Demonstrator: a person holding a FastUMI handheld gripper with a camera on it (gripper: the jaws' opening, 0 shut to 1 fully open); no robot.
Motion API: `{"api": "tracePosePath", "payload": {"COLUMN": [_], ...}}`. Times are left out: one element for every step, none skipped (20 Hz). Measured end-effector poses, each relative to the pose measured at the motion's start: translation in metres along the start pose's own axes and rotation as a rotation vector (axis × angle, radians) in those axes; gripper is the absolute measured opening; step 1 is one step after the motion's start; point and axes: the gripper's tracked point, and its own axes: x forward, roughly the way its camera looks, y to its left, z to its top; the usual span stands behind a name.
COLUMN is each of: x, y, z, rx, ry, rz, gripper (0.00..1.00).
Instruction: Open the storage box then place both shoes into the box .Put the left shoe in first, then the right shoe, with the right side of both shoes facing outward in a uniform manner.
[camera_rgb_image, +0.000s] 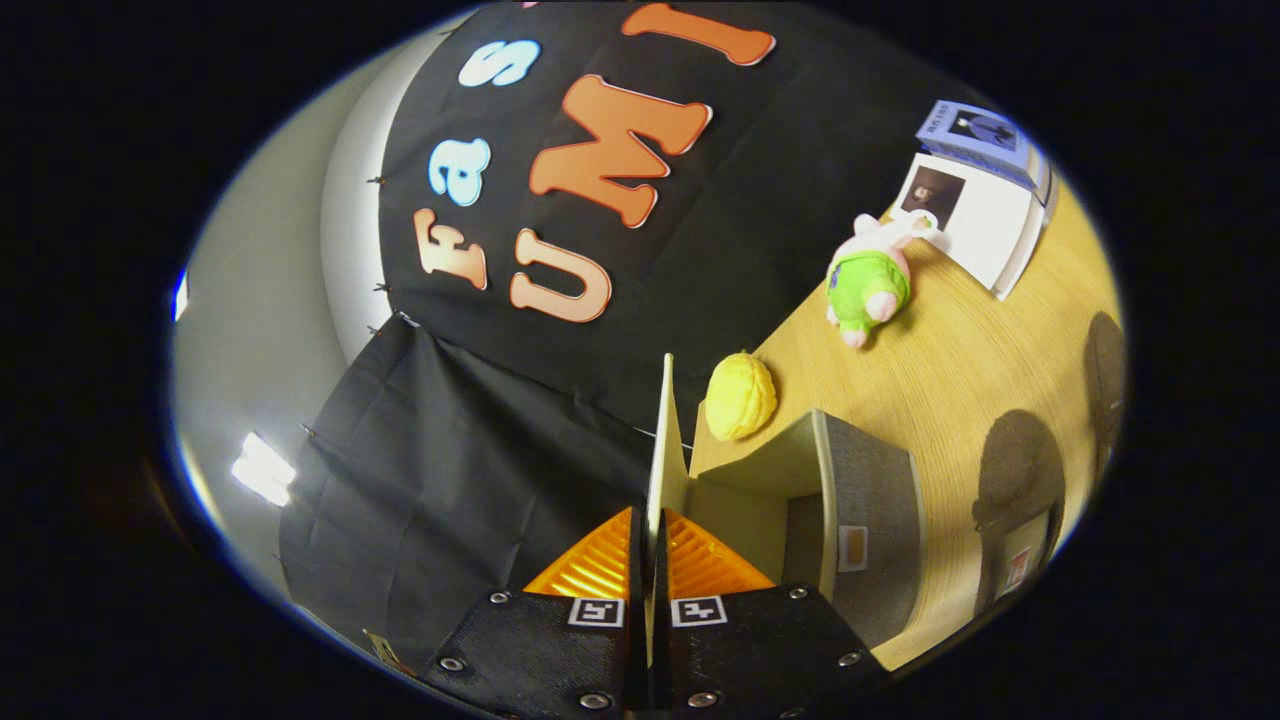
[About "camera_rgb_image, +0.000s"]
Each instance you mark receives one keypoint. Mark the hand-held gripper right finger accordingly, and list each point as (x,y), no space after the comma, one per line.
(760,650)

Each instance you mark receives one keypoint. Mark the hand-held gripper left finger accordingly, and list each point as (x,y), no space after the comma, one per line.
(540,650)

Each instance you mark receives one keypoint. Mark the grey fabric storage box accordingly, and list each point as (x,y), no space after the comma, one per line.
(870,480)

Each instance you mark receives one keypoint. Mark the brown fuzzy shoe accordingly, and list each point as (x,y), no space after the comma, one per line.
(1020,470)
(1105,380)

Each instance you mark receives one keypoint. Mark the yellow knitted plush ball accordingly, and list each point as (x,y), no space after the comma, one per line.
(740,395)

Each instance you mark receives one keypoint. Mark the bright light panel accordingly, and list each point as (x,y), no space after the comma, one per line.
(262,468)

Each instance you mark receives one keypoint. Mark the pink plush toy green outfit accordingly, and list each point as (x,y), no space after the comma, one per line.
(868,285)

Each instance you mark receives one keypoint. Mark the black backdrop cloth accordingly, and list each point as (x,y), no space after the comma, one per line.
(760,200)

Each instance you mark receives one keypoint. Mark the white book with portrait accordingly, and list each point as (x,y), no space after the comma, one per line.
(990,230)

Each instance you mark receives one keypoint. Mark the row of small black clips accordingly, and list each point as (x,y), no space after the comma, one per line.
(377,181)

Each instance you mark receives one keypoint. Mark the blue cover book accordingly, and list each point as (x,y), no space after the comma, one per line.
(980,130)

